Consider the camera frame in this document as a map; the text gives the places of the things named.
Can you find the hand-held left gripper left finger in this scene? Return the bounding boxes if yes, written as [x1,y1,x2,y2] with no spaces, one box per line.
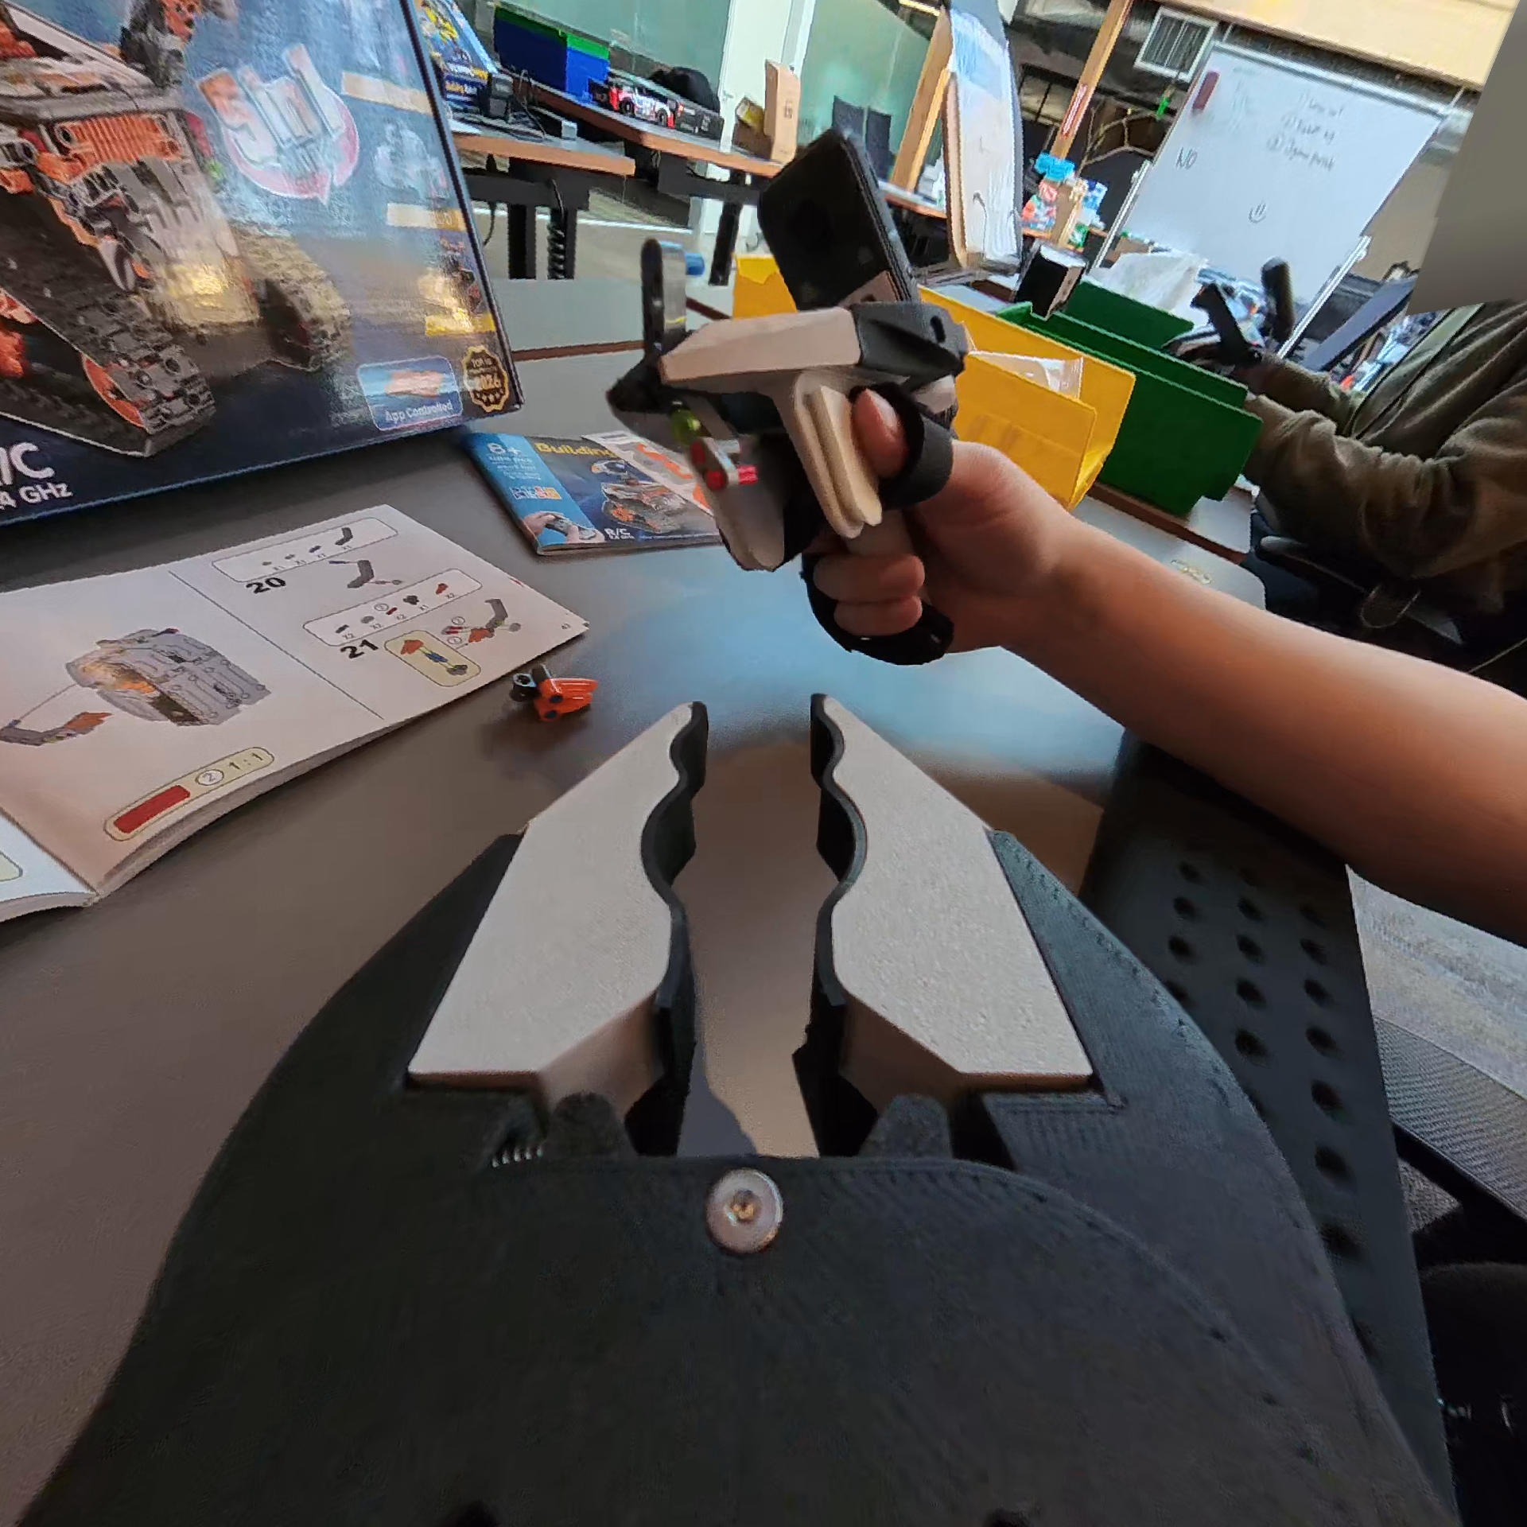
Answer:
[405,702,710,1157]

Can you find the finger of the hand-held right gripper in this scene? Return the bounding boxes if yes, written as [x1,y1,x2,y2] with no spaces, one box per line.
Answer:
[605,306,865,420]

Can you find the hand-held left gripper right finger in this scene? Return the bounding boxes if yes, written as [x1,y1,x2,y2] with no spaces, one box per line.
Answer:
[794,695,1094,1157]

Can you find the orange claw piece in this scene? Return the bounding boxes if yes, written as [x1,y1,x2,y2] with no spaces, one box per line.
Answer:
[510,666,598,720]

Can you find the person's right forearm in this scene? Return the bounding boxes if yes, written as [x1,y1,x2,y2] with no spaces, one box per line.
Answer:
[1030,519,1527,944]

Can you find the grey desk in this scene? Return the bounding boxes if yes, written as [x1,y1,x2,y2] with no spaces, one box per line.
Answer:
[0,277,1267,1522]

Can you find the person's right hand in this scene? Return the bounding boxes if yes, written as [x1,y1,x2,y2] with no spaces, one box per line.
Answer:
[805,388,1081,659]

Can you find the cardboard box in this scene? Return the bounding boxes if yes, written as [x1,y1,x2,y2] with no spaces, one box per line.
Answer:
[730,61,803,162]

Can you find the robot sticker sheet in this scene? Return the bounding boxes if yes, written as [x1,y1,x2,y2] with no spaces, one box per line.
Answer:
[594,430,720,517]

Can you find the white paper sign board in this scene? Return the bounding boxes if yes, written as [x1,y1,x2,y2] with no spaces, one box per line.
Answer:
[941,6,1027,275]

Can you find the toy race car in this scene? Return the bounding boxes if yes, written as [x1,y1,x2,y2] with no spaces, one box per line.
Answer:
[590,71,725,139]

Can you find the small black box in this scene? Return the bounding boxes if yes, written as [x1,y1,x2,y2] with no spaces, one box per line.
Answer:
[1014,244,1089,319]

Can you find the blue closed manual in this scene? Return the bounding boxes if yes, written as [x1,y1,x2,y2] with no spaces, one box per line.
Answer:
[463,430,723,557]

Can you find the yellow storage bin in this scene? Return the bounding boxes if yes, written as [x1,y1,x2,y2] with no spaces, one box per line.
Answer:
[732,253,1138,511]

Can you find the wooden work table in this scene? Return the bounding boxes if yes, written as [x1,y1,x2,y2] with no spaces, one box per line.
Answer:
[452,113,636,282]

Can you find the black perforated chair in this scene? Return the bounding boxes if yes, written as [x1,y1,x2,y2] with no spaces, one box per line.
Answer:
[1079,731,1527,1527]

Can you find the stacked blue green bins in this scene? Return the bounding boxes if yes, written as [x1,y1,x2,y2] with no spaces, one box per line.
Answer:
[492,6,612,102]

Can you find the white air vent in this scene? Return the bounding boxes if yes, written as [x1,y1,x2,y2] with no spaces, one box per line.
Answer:
[1132,10,1218,77]

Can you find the green storage bin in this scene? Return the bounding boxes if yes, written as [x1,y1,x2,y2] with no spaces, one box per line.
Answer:
[996,280,1263,517]

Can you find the small blue kit box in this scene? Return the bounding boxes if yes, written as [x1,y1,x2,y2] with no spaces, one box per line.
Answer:
[410,0,500,115]

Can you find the whiteboard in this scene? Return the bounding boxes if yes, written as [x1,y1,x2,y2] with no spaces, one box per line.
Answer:
[1098,42,1476,310]

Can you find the open instruction booklet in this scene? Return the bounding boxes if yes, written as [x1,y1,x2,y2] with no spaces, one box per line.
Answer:
[0,504,589,924]

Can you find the blue robot kit box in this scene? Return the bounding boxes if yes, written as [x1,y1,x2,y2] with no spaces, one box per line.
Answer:
[0,0,523,528]

